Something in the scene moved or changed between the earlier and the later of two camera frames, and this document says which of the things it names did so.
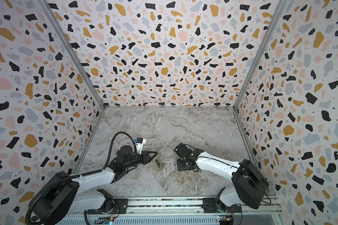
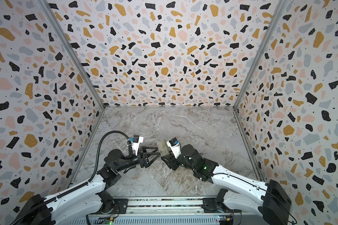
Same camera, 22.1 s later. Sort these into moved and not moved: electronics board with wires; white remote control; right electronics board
Moved: white remote control
Not moved: right electronics board; electronics board with wires
